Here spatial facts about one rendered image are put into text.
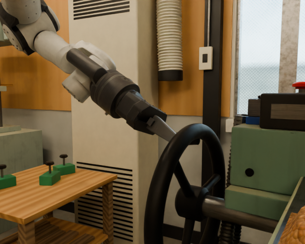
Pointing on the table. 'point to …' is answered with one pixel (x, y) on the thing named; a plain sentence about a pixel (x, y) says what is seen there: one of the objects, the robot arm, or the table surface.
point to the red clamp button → (303, 85)
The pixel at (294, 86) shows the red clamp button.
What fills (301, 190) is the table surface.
